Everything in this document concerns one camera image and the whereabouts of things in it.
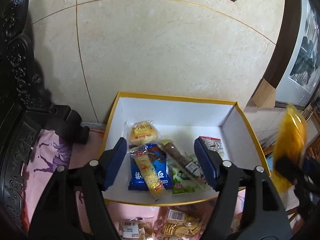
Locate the yellow chip bag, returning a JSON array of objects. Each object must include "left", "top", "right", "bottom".
[{"left": 271, "top": 103, "right": 307, "bottom": 193}]

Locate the blue Oreo cookie packet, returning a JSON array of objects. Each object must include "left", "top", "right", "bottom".
[{"left": 128, "top": 143, "right": 172, "bottom": 191}]

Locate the pink patterned tablecloth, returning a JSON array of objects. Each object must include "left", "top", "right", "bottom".
[{"left": 28, "top": 133, "right": 245, "bottom": 239}]

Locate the yellow noodle snack bar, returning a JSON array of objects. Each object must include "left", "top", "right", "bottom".
[{"left": 128, "top": 146, "right": 166, "bottom": 200}]

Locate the yellow cardboard box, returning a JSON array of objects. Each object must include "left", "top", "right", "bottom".
[{"left": 101, "top": 92, "right": 270, "bottom": 206}]

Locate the small bread bun packet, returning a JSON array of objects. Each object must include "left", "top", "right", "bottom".
[{"left": 125, "top": 120, "right": 159, "bottom": 148}]

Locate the clear cookie bag with label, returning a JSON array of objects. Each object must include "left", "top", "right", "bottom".
[{"left": 119, "top": 217, "right": 154, "bottom": 240}]

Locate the clear cracker bag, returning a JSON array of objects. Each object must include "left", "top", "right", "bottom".
[{"left": 155, "top": 207, "right": 206, "bottom": 239}]

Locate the brown cardboard piece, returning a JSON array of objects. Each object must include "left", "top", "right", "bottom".
[{"left": 252, "top": 79, "right": 276, "bottom": 109}]

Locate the red white snack packet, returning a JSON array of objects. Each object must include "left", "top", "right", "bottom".
[{"left": 200, "top": 136, "right": 225, "bottom": 158}]

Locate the green snack packet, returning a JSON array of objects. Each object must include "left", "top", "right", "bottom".
[{"left": 167, "top": 154, "right": 208, "bottom": 194}]

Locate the brown sausage stick packet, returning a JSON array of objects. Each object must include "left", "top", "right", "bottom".
[{"left": 160, "top": 139, "right": 206, "bottom": 187}]

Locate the dark carved wooden furniture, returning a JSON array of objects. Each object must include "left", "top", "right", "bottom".
[{"left": 1, "top": 0, "right": 89, "bottom": 239}]

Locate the framed ink painting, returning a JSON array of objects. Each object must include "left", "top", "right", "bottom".
[{"left": 264, "top": 0, "right": 319, "bottom": 109}]

